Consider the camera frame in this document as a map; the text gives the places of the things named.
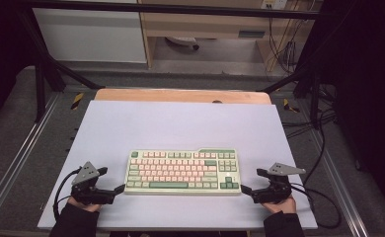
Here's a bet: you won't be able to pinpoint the white cabinet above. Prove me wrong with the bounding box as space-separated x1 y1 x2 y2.
32 0 148 64

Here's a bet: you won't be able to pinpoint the white board sheet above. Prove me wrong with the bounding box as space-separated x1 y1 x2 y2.
37 100 319 231

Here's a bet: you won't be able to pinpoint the bundle of hanging cables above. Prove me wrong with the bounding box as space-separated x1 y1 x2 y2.
267 15 301 76

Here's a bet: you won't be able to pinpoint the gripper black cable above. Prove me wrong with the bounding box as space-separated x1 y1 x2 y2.
289 182 343 230
52 167 83 222

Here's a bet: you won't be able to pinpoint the black metal frame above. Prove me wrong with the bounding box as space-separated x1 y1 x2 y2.
15 0 327 130

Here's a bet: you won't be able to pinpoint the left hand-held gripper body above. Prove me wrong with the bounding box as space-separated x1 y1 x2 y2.
69 160 116 205

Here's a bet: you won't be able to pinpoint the light wooden desk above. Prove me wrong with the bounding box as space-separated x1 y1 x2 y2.
136 0 324 73

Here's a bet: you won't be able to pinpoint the wooden table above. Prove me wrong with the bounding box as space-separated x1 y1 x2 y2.
94 87 273 106

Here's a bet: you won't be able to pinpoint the aluminium rail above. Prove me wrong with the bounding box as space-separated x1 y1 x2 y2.
0 93 62 225
307 127 370 237

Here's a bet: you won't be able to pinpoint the yellow and black tape strip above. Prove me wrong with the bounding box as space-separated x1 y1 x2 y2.
69 92 85 111
282 98 301 114

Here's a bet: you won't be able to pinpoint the white power strip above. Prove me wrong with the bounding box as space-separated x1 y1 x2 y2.
261 0 289 11

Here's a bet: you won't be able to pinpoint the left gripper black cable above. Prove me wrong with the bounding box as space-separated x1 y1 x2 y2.
52 167 83 222

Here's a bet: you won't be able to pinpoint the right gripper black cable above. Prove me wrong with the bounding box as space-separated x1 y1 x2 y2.
289 182 343 230

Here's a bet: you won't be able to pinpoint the person's left hand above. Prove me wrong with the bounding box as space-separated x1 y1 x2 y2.
66 196 103 213

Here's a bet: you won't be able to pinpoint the small grey panel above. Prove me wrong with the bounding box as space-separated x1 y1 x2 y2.
237 30 267 40

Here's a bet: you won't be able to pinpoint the green and pink keyboard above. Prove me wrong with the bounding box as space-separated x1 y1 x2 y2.
123 147 243 197

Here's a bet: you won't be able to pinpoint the person's right hand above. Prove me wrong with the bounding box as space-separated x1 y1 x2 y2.
261 195 297 215

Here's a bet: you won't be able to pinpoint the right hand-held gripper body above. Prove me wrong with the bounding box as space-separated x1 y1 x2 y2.
251 162 307 205

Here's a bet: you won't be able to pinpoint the white chair base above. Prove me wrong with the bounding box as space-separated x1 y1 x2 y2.
165 36 200 51

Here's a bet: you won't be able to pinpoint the black floor cables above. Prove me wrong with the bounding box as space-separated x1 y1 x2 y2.
280 83 339 187

